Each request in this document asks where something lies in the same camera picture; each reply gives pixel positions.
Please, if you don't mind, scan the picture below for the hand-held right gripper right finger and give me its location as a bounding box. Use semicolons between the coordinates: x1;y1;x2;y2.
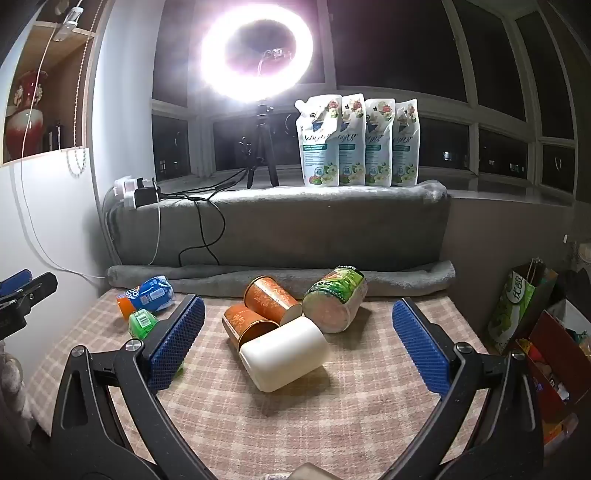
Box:
387;298;544;480

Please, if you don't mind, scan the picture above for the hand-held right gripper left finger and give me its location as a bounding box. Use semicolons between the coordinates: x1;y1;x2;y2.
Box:
50;294;206;480

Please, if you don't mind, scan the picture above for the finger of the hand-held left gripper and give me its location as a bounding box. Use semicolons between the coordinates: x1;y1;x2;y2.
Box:
0;272;58;340
0;269;34;298

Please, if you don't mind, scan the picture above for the white plastic cup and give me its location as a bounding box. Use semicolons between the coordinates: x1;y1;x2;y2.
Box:
239;316;331;394

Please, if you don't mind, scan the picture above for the orange patterned paper cup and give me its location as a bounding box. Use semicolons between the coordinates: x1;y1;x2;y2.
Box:
222;304;280;352
244;276;303;324

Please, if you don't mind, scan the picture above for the green printed paper cup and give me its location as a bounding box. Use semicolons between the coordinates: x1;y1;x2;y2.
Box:
302;265;369;334

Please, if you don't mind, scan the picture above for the small green packet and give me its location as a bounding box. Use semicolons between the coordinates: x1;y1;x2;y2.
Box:
128;310;160;340

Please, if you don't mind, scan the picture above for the blue snack packet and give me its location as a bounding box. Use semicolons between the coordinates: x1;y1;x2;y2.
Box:
133;275;176;311

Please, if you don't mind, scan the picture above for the orange snack packet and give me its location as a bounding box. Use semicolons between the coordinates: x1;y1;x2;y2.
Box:
116;291;139;320

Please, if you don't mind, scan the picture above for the rolled grey blanket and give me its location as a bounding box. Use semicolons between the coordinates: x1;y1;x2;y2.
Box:
106;259;457;297

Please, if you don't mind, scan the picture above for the green paper bag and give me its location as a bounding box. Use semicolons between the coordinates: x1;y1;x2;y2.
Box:
487;262;558;355

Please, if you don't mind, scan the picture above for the red cardboard box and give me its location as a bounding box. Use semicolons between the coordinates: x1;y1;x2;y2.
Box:
516;310;591;459

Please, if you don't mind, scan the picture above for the white power strip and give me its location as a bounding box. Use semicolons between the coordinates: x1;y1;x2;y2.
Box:
112;176;158;209

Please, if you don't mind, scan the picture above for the black power adapter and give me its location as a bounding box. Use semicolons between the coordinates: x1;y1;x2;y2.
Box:
135;184;161;208

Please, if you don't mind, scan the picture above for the plaid table cloth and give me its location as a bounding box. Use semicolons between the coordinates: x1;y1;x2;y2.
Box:
23;288;492;480

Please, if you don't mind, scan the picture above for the red white vase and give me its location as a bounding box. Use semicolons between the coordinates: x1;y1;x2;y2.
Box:
6;70;48;158

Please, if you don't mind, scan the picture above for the white floral detergent pouch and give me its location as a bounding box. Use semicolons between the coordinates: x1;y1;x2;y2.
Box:
365;97;396;186
392;98;419;186
295;93;343;188
339;93;368;186

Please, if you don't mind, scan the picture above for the wooden shelf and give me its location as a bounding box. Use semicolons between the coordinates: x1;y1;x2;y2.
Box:
0;0;99;164

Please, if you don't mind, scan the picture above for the black tripod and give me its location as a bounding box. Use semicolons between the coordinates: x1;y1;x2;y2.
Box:
245;102;280;189

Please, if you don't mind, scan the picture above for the white clip device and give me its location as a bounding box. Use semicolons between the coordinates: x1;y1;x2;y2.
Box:
54;7;86;43

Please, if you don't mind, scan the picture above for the black cable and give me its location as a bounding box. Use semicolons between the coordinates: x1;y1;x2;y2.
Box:
159;167;252;266

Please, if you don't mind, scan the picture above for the long white cable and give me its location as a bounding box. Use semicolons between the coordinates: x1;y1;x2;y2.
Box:
13;0;108;281

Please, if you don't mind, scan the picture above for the white bead cord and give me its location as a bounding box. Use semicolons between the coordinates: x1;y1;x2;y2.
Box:
67;0;105;176

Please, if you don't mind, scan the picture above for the window frame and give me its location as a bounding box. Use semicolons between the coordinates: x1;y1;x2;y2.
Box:
151;0;578;195

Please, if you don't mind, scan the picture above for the ring light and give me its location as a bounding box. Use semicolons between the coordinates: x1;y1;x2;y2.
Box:
199;0;315;103

